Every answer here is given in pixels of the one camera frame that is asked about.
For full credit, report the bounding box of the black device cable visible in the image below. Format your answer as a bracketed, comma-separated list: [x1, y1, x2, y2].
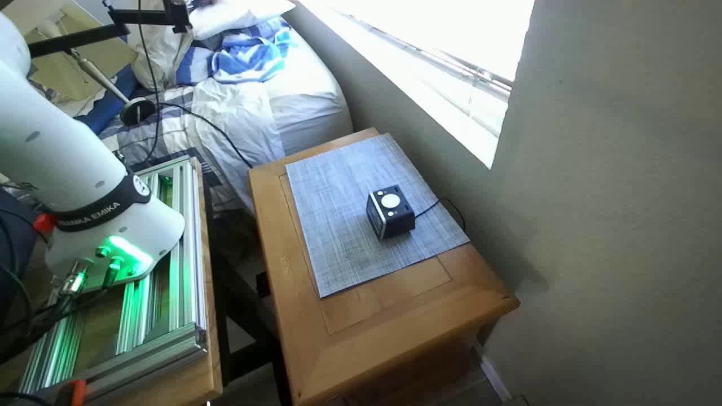
[414, 196, 469, 231]

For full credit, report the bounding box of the wooden side table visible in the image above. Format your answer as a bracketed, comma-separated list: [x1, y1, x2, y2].
[251, 128, 520, 406]

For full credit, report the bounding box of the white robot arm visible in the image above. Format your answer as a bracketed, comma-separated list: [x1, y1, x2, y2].
[0, 13, 185, 290]

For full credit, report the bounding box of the blue white striped cloth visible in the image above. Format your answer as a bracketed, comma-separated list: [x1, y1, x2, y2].
[177, 17, 291, 85]

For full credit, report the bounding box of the black cube device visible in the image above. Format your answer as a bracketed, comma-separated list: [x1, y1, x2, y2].
[367, 185, 415, 242]

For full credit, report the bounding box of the aluminium rail frame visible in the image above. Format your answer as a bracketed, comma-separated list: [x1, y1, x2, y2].
[19, 156, 216, 406]

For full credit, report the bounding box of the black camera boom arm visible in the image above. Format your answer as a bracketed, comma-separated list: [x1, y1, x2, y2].
[29, 0, 192, 55]

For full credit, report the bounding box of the grey woven placemat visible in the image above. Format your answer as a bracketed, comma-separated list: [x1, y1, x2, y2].
[286, 136, 469, 298]

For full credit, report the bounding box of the bed with white bedding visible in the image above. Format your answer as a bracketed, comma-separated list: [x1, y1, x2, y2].
[100, 0, 352, 212]

